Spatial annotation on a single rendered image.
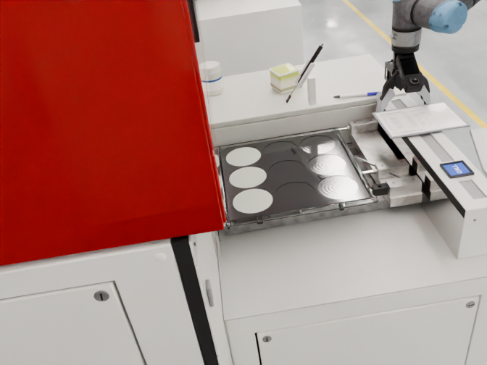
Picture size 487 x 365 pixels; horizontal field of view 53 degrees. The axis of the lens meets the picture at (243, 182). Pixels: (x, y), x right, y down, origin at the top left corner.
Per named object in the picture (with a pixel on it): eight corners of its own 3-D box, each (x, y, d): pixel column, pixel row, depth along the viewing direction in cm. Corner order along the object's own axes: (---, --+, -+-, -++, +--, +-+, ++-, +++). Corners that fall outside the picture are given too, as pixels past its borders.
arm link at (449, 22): (478, -15, 112) (440, -21, 120) (442, 14, 110) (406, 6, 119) (481, 15, 117) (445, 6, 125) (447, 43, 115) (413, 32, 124)
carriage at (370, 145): (390, 208, 122) (390, 198, 120) (348, 137, 152) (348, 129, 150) (421, 203, 122) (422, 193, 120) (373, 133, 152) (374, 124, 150)
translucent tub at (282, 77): (280, 95, 155) (279, 75, 152) (269, 87, 161) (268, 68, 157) (301, 89, 157) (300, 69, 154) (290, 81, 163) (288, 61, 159)
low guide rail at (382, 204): (225, 235, 125) (223, 226, 124) (225, 230, 127) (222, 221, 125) (417, 203, 126) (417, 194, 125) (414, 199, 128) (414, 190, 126)
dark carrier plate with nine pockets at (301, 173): (230, 222, 118) (229, 220, 117) (219, 150, 146) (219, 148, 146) (370, 199, 118) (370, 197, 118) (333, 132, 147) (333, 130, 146)
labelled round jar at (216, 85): (203, 98, 161) (198, 70, 156) (202, 89, 167) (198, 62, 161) (225, 94, 161) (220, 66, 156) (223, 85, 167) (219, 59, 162)
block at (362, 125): (351, 134, 147) (351, 125, 145) (348, 129, 150) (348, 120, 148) (377, 129, 147) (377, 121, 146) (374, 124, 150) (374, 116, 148)
